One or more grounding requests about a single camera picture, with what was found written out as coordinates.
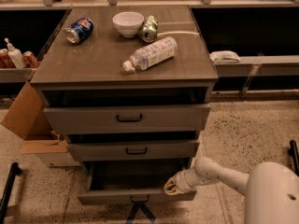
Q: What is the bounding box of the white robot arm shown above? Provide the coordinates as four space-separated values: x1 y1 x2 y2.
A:
164 157 299 224

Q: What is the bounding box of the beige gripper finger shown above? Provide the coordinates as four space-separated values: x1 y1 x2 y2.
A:
164 188 179 196
164 177 175 189

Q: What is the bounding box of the grey left shelf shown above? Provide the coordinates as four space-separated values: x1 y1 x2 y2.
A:
0 68 36 83

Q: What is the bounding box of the grey shelf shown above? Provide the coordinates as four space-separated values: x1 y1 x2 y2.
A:
0 68 36 83
215 55 299 77

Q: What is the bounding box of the open cardboard box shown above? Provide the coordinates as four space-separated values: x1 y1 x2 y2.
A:
1 82 79 167

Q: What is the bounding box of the black base leg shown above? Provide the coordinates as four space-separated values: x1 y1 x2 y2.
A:
0 162 21 224
288 140 299 176

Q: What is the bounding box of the grey drawer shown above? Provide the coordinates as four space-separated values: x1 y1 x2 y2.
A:
78 159 196 205
67 140 199 161
44 105 210 134

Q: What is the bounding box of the grey right shelf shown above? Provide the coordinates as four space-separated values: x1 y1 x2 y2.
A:
215 55 299 77

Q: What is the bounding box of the white bowl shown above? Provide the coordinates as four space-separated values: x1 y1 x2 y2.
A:
112 11 144 38

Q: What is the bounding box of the red soda can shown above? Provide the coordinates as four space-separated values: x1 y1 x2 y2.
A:
23 51 39 68

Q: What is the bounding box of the grey top drawer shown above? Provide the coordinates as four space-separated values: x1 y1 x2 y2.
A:
44 105 210 134

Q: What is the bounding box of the white pump bottle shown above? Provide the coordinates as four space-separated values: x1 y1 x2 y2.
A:
5 38 26 69

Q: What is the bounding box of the green soda can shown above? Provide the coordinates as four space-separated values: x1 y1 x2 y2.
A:
139 15 158 43

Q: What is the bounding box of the grey bottom drawer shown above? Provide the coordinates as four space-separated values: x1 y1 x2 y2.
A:
78 159 196 205

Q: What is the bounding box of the grey middle drawer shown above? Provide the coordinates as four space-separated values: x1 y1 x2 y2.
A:
67 140 199 161

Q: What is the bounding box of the blue pepsi can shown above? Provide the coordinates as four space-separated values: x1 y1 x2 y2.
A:
64 17 93 44

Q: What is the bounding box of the black left base leg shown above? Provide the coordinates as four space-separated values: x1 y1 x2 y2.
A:
0 162 21 224

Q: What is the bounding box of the clear plastic water bottle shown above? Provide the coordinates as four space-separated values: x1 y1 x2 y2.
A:
122 36 178 72

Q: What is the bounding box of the folded white cloth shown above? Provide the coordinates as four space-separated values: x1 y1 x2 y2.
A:
209 50 241 63

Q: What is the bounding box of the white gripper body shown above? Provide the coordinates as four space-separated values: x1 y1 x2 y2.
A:
173 170 196 194

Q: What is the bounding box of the grey drawer cabinet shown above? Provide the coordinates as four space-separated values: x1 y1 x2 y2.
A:
30 5 219 173

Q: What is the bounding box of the red can at edge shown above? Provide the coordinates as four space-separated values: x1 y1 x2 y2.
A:
0 49 15 68

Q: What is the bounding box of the black right base leg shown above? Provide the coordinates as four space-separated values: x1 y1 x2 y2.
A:
288 140 299 176

